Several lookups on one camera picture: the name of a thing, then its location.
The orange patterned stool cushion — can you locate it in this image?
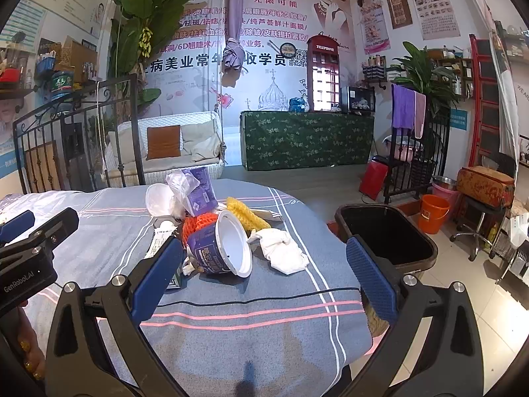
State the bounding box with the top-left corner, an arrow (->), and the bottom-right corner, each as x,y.
456,166 -> 515,209

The potted green plant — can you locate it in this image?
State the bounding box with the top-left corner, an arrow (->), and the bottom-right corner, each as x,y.
392,41 -> 459,114

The red phone booth cabinet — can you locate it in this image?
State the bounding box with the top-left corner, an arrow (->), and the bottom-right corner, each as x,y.
306,33 -> 341,112

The black iron railing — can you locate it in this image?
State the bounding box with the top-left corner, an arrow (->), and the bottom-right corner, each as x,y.
13,74 -> 146,194

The left hand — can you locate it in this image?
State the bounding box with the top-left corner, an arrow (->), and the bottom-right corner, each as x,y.
17,300 -> 46,381

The orange plastic bucket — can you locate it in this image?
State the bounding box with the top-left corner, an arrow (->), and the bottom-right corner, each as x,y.
418,195 -> 450,235

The black cable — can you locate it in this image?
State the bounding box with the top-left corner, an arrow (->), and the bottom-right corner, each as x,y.
53,282 -> 363,308

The purple instant noodle cup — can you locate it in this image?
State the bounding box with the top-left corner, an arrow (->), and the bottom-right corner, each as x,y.
187,210 -> 253,279

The brown square cushion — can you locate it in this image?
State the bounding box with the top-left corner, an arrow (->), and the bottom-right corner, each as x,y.
147,125 -> 180,159

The pink basin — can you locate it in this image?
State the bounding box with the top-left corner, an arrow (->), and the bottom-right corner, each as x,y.
432,183 -> 459,207

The purple tissue pack bag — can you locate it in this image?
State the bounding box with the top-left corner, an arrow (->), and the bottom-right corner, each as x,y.
166,167 -> 218,217

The blue striped table cloth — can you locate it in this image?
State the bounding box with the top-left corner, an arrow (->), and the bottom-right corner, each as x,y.
1,179 -> 372,396

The dark brown trash bin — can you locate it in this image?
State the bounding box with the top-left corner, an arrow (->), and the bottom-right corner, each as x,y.
335,204 -> 438,273

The white tissue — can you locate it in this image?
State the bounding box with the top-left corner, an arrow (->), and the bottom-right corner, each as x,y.
247,229 -> 309,275

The red bag on floor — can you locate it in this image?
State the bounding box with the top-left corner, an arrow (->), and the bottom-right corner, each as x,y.
359,160 -> 388,200

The swivel chair base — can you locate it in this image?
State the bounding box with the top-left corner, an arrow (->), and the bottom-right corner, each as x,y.
449,211 -> 500,262

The red ladder shelf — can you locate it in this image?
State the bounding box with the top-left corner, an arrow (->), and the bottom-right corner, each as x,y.
469,34 -> 500,166

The purple towel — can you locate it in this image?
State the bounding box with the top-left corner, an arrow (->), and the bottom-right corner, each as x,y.
392,83 -> 415,129

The yellow foam fruit net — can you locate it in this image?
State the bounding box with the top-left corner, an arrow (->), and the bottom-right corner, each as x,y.
226,197 -> 271,233

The pink towel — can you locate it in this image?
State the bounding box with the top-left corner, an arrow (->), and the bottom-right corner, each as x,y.
414,92 -> 427,140

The black iron rack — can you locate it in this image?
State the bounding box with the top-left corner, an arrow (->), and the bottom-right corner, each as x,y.
383,108 -> 450,204

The white face mask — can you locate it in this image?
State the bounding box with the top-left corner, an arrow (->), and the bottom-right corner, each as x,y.
145,183 -> 176,218

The orange foam fruit net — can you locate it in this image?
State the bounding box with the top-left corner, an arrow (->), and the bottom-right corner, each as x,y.
182,212 -> 218,245

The white wicker swing sofa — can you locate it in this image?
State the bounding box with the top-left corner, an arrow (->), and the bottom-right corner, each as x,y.
100,112 -> 224,187

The white paper wrapper strip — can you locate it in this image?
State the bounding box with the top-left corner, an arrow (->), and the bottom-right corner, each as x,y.
251,209 -> 282,221

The folded purple umbrella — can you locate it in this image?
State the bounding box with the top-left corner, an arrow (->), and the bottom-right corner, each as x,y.
222,0 -> 245,73

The green patterned counter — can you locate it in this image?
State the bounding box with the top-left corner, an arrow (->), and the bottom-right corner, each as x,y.
239,111 -> 374,171

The large banana plant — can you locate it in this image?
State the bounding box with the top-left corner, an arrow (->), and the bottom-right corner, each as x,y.
107,0 -> 193,106

